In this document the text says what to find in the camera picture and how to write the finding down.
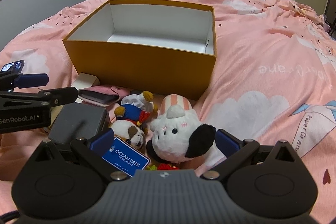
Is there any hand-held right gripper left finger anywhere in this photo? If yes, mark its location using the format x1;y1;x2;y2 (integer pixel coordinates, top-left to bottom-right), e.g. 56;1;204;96
33;129;135;183

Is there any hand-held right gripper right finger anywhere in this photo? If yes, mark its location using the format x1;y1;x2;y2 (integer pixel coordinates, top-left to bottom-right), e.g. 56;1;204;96
201;129;302;182

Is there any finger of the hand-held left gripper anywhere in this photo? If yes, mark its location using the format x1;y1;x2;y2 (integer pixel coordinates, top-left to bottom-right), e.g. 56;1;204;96
0;72;50;92
0;87;79;110

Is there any blue card tag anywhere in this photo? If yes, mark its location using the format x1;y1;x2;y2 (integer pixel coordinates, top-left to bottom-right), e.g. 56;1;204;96
102;136;151;178

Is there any grey square box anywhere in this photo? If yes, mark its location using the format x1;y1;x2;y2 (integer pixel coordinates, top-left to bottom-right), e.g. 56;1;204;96
48;103;110;146

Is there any white glasses case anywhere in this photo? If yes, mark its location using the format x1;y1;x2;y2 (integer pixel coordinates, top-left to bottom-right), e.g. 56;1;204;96
75;72;101;90

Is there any sailor dog plush toy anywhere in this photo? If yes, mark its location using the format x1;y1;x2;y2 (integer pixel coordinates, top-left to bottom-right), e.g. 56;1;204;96
109;91;158;155

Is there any pink snap wallet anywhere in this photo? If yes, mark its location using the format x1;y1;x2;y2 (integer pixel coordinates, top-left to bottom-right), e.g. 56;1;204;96
78;84;133;107

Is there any white plush with striped hat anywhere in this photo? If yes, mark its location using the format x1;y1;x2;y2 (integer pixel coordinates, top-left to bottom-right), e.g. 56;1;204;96
146;94;226;165

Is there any orange crochet doll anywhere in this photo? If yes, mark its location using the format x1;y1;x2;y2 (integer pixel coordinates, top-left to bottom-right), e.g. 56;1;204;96
143;163;180;171

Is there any orange cardboard box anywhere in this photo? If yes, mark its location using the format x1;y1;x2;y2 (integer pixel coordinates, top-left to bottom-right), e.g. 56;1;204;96
62;0;217;101

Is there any pink printed blanket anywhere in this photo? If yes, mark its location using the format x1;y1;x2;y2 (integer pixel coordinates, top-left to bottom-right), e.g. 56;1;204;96
0;0;336;214

